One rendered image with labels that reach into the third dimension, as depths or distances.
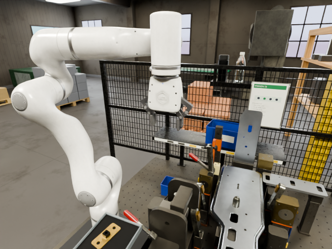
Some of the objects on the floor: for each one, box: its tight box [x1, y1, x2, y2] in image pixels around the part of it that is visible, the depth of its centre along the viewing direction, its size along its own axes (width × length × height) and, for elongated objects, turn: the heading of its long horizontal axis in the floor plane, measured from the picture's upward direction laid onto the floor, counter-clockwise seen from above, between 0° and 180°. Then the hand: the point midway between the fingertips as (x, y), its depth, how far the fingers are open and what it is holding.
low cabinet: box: [8, 67, 81, 87], centre depth 815 cm, size 189×173×75 cm
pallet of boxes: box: [32, 64, 90, 111], centre depth 574 cm, size 109×74×108 cm
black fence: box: [99, 60, 332, 197], centre depth 170 cm, size 14×197×155 cm, turn 67°
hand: (165, 124), depth 65 cm, fingers open, 8 cm apart
